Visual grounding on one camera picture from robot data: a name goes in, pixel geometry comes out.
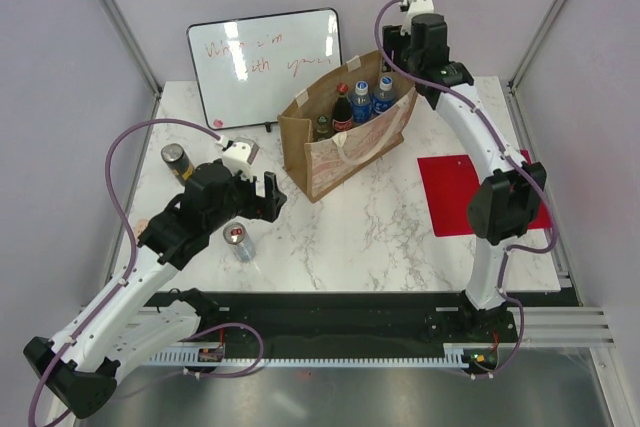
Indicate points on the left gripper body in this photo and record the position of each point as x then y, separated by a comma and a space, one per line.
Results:
242, 197

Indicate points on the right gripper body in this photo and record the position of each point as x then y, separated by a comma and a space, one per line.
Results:
412, 61

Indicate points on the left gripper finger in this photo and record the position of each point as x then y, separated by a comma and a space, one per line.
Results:
273, 195
266, 212

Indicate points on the blue-label water bottle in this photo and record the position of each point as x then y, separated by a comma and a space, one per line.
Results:
361, 103
384, 96

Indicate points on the clear soda water bottle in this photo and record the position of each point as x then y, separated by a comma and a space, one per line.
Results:
322, 136

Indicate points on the brown canvas tote bag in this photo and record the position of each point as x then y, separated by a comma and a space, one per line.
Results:
318, 167

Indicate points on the Coca-Cola glass bottle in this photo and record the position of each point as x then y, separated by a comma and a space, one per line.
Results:
342, 115

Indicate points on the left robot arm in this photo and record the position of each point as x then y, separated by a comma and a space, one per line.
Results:
83, 364

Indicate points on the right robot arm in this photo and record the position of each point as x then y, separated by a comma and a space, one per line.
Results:
456, 100

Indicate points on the silver beverage can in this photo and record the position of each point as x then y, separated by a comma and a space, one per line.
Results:
238, 239

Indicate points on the black and yellow can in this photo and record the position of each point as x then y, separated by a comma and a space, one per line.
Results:
178, 162

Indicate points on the white dry-erase board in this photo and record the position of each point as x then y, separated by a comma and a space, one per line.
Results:
249, 70

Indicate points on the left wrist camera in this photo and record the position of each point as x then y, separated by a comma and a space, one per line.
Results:
238, 157

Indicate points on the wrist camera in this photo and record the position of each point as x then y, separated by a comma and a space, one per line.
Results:
238, 157
413, 8

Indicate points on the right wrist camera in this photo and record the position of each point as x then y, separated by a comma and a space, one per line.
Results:
413, 8

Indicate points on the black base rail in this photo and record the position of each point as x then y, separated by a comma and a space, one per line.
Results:
344, 325

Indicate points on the white cable duct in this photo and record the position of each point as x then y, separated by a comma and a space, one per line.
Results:
193, 356

